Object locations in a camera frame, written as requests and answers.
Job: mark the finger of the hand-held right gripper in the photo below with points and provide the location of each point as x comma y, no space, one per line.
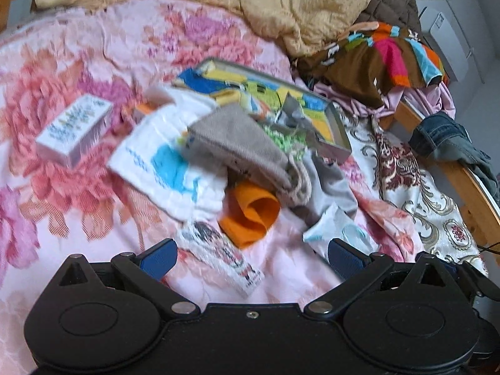
478,279

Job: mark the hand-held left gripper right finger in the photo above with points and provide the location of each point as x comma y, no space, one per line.
345,258

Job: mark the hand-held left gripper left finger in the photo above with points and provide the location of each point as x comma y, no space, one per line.
160,259

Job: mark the light grey cloth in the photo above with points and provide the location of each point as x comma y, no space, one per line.
328,183

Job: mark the orange cloth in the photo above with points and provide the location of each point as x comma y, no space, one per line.
254,211

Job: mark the green white patterned cloth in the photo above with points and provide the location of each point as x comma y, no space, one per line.
279,136

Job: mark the cartoon print metal tin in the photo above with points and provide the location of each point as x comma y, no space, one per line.
234,82

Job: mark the light blue white cloth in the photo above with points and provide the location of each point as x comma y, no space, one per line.
332,226

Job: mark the white red printed packet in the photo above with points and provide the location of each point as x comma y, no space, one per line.
218,254

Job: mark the cream maroon patterned sheet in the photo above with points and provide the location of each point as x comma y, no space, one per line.
402,172

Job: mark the white towel with blue print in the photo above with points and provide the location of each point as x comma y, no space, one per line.
156,144

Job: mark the blue denim jeans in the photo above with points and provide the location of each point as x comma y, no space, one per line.
437,136

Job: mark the white printed box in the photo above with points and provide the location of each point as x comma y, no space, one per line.
74,129

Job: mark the lilac cloth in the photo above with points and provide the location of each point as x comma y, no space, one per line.
429,97

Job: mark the brown colourful striped garment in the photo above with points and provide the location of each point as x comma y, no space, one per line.
359,66

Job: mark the pink floral bedsheet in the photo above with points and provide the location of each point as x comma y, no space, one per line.
97,39

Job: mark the white air conditioner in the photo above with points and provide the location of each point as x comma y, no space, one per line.
445,43

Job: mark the beige quilt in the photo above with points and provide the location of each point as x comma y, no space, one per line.
293,0

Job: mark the wooden bed frame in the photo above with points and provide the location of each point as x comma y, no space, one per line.
465,187

